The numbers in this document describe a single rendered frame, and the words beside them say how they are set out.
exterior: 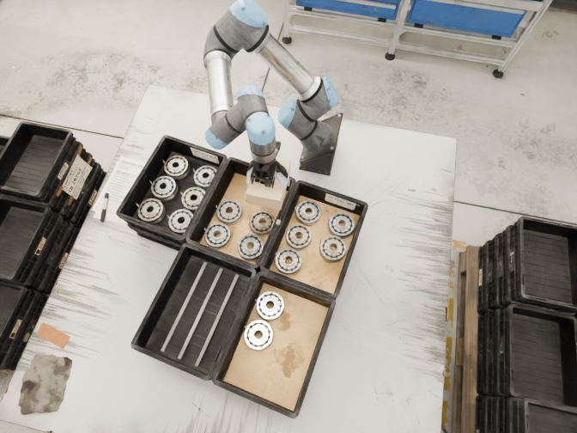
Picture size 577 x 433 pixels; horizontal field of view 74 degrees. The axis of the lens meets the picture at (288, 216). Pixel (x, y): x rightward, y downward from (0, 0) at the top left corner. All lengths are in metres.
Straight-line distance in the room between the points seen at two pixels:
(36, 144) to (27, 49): 1.50
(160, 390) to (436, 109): 2.53
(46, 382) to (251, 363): 0.79
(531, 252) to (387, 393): 1.04
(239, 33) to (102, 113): 1.97
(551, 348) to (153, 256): 1.87
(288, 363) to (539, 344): 1.26
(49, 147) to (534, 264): 2.58
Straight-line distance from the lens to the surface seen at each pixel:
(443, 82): 3.31
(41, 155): 2.51
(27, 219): 2.49
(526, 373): 2.18
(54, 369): 1.80
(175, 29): 3.62
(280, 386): 1.44
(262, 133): 1.02
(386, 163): 1.90
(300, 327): 1.46
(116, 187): 1.95
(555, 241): 2.30
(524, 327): 2.21
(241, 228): 1.56
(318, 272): 1.50
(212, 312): 1.49
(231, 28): 1.40
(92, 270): 1.83
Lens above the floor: 2.27
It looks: 67 degrees down
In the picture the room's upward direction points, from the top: straight up
